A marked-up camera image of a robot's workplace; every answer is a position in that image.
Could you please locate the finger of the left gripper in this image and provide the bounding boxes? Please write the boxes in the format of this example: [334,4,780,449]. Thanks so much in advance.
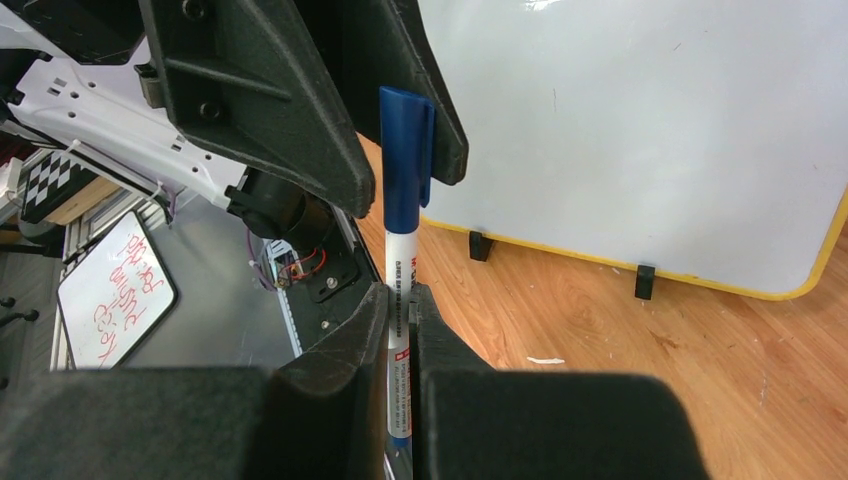
[140,1,376,218]
[298,0,469,185]

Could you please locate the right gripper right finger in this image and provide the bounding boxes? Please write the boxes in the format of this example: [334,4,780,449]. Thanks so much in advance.
[410,285,708,479]

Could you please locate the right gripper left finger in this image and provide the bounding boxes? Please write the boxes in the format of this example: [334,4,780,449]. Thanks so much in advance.
[1,284,389,479]

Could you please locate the white blue whiteboard marker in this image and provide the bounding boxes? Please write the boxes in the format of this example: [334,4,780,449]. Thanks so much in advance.
[385,231,418,450]

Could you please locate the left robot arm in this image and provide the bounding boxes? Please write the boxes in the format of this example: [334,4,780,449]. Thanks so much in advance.
[1,1,468,249]

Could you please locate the black framed whiteboard red writing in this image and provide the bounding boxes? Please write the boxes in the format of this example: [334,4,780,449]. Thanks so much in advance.
[58,211,179,369]

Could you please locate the yellow framed whiteboard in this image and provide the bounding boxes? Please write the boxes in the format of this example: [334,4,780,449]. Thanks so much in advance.
[419,1,847,301]

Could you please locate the checkerboard calibration pattern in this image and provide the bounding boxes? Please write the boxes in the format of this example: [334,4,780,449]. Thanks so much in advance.
[20,152,98,225]

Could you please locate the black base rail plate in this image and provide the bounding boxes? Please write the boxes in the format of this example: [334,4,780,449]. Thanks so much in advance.
[265,208,381,357]

